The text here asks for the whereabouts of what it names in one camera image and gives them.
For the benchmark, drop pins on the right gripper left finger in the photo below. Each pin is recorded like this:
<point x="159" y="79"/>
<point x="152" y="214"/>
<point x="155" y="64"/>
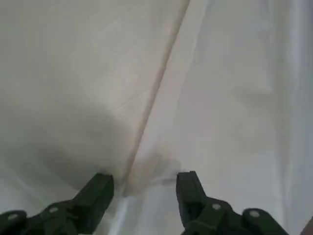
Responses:
<point x="93" y="195"/>

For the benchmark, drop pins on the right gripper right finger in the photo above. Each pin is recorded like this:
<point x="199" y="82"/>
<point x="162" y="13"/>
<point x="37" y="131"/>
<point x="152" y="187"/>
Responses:
<point x="193" y="195"/>

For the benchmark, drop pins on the cream tablecloth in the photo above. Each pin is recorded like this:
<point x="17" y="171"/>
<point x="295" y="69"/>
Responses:
<point x="97" y="61"/>

